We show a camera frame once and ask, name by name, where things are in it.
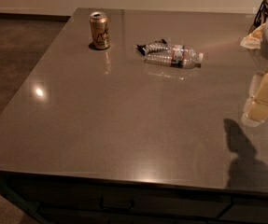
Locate orange soda can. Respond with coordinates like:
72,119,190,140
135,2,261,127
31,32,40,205
90,11,110,49

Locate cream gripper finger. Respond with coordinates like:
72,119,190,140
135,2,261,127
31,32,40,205
241,98,268,127

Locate black drawer handle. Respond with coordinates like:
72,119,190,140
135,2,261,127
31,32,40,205
100,198,134,212

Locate clear plastic water bottle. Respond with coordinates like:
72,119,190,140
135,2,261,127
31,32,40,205
145,45,204,69

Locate black wire basket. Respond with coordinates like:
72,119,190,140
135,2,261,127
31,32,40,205
247,0,268,35

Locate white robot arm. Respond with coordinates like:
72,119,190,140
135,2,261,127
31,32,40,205
240,17,268,127

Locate rxbar chocolate wrapper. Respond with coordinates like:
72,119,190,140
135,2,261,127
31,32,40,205
136,39,168,56

